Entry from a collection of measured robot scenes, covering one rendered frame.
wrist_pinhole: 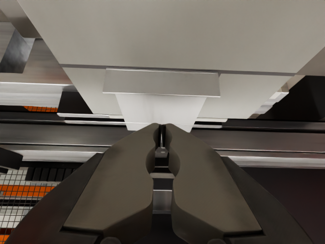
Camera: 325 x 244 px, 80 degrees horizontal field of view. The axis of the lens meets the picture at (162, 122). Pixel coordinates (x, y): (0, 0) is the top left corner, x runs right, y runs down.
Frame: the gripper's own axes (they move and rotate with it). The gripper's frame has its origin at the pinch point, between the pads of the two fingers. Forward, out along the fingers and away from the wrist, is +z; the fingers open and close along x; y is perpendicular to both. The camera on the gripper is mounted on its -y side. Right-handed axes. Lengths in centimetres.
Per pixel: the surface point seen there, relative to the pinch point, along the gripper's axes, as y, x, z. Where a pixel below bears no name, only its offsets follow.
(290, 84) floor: 42, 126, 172
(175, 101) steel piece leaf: 0.7, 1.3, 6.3
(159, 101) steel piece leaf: 0.7, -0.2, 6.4
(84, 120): 5.2, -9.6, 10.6
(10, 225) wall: 333, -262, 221
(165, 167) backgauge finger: 20.4, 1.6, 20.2
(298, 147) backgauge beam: 19.7, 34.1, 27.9
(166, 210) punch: 10.7, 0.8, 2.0
